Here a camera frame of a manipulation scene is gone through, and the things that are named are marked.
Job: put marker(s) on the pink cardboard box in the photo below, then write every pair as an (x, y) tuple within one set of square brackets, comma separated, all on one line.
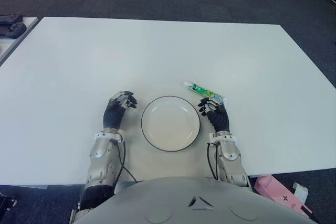
[(275, 192)]

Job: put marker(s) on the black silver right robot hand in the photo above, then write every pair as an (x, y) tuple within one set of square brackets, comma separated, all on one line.
[(219, 119)]

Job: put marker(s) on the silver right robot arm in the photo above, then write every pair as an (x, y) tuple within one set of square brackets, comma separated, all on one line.
[(231, 155)]

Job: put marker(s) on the grey robot torso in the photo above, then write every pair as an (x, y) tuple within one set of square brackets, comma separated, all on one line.
[(183, 203)]

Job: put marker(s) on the white side table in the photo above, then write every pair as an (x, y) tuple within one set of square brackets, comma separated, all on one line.
[(15, 41)]

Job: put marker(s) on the black wheeled base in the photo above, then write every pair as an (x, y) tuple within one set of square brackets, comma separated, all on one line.
[(6, 203)]

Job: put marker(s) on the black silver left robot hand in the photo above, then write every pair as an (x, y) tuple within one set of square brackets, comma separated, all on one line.
[(113, 116)]

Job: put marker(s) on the white plate with black rim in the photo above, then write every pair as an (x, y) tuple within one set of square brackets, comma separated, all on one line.
[(170, 124)]

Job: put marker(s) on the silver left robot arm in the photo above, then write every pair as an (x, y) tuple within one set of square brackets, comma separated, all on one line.
[(101, 155)]

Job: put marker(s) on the black game controller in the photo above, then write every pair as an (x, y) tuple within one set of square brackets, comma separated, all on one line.
[(10, 18), (13, 30)]

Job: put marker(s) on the green white toothpaste tube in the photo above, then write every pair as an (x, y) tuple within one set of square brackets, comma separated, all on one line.
[(202, 90)]

